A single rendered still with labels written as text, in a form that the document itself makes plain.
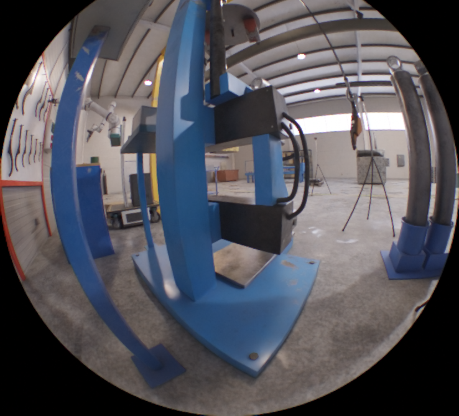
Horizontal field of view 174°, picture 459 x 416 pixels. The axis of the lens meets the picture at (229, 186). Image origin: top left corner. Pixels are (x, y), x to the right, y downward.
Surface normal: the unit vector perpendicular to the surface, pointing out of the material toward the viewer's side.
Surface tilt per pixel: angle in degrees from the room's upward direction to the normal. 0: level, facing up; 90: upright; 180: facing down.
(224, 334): 0
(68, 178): 90
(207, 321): 0
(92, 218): 90
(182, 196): 90
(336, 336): 0
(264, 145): 90
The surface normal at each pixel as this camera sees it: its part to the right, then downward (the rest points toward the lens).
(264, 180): -0.65, 0.10
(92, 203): 0.76, 0.01
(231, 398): -0.06, -0.99
